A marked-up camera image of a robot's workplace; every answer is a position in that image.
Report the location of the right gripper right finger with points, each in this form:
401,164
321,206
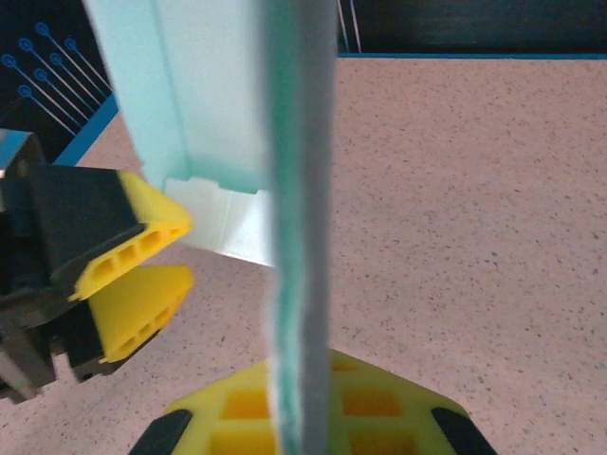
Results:
379,407

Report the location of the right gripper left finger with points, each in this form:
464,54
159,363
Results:
227,417

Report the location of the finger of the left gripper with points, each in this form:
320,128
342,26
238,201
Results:
133,308
95,213

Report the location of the light blue paper box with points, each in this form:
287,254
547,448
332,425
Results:
303,142

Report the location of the blue circuit print side panel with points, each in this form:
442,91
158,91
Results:
47,28

